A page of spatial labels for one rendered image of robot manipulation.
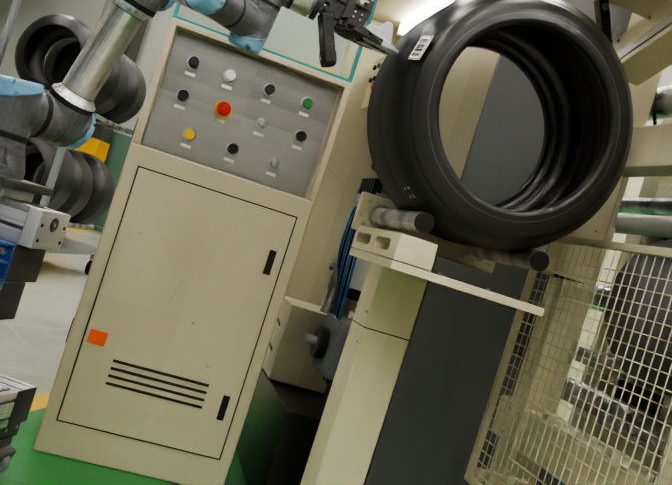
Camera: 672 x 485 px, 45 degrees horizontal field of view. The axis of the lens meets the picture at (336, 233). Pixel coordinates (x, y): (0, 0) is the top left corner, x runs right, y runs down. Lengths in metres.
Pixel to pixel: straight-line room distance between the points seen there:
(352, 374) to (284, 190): 0.63
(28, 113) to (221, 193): 0.60
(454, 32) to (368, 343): 0.82
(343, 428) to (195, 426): 0.50
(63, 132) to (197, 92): 0.47
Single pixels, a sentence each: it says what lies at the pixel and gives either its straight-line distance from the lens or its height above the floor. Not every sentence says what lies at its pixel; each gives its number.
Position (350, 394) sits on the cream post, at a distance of 2.11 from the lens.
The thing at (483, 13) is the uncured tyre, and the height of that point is 1.35.
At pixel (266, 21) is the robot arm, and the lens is 1.75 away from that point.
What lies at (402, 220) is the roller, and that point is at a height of 0.89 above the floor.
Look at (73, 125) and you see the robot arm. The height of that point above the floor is 0.88.
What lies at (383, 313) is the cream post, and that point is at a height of 0.67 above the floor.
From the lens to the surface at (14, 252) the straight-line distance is 1.94.
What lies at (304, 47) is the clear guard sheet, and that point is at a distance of 2.43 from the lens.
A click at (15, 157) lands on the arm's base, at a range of 2.02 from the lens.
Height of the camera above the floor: 0.80
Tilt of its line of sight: 1 degrees up
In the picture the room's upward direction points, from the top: 18 degrees clockwise
